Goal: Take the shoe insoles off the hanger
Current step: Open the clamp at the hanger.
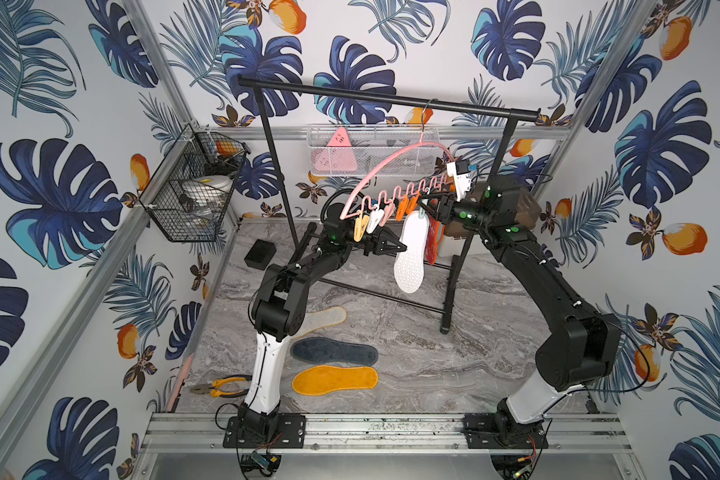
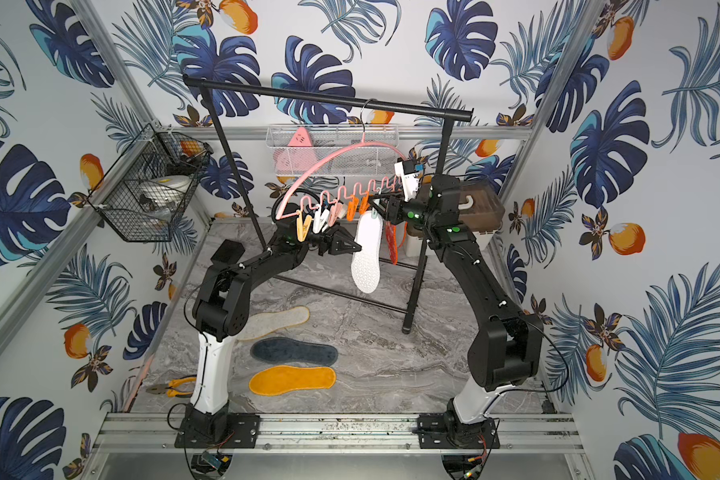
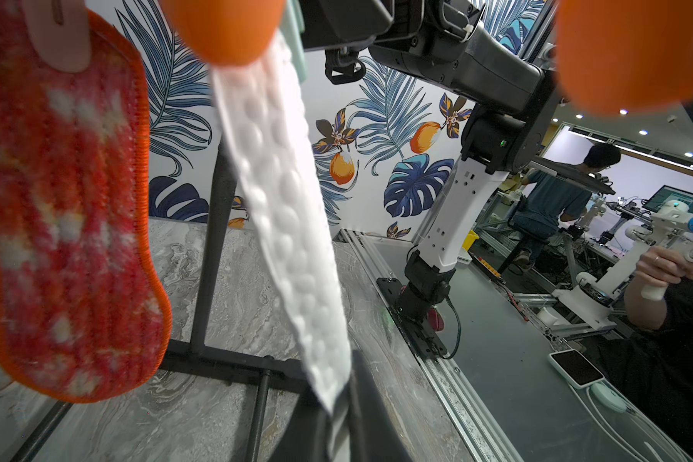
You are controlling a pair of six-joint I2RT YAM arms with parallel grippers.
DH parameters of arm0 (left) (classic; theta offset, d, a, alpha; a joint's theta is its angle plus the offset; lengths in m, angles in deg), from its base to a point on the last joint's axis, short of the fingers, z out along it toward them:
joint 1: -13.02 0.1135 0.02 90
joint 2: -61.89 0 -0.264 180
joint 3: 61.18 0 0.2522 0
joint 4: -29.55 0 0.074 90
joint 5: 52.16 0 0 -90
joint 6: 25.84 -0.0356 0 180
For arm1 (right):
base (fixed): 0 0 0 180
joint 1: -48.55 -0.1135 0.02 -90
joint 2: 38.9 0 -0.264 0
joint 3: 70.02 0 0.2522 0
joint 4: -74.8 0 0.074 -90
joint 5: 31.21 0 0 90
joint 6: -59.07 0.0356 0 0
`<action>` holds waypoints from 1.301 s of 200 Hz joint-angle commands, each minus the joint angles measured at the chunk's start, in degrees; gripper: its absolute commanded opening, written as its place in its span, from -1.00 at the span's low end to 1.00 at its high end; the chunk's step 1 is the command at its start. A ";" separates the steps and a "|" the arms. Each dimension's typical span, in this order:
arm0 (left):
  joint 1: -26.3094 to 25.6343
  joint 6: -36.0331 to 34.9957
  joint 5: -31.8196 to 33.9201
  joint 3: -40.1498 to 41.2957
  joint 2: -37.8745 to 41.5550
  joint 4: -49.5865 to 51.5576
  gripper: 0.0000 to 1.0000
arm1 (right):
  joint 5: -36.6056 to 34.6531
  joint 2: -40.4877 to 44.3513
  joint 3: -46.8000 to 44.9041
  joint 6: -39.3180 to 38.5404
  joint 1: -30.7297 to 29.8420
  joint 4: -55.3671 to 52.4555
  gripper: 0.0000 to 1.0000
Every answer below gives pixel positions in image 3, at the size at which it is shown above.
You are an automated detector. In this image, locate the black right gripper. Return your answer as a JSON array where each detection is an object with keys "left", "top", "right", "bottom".
[{"left": 296, "top": 1, "right": 485, "bottom": 86}]

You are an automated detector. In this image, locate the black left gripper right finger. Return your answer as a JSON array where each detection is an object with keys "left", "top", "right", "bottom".
[{"left": 346, "top": 350, "right": 412, "bottom": 462}]

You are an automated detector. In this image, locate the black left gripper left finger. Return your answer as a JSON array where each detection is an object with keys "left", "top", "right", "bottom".
[{"left": 269, "top": 389, "right": 332, "bottom": 462}]

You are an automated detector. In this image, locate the white shoe insole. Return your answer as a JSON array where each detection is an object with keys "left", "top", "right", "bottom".
[{"left": 211, "top": 33, "right": 352, "bottom": 414}]

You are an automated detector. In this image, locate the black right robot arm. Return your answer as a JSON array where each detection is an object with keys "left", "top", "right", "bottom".
[{"left": 296, "top": 1, "right": 606, "bottom": 359}]

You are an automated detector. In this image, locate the red shoe insole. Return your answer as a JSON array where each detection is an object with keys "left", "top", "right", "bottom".
[{"left": 0, "top": 1, "right": 172, "bottom": 403}]

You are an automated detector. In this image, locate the operator hand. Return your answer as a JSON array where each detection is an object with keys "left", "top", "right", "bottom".
[{"left": 634, "top": 246, "right": 693, "bottom": 287}]

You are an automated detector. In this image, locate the black garment rack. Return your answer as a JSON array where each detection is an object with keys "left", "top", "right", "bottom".
[{"left": 8, "top": 137, "right": 313, "bottom": 462}]

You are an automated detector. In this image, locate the smartphone on table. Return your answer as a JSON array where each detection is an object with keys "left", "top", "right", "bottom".
[{"left": 548, "top": 350, "right": 604, "bottom": 390}]

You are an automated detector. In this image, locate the person in background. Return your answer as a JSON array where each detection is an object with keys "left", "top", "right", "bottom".
[{"left": 512, "top": 171, "right": 592, "bottom": 271}]

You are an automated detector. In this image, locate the white teleoperation device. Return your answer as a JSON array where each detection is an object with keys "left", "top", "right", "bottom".
[{"left": 551, "top": 198, "right": 693, "bottom": 331}]

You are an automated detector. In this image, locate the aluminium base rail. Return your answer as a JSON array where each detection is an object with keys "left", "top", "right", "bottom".
[{"left": 337, "top": 229, "right": 522, "bottom": 461}]

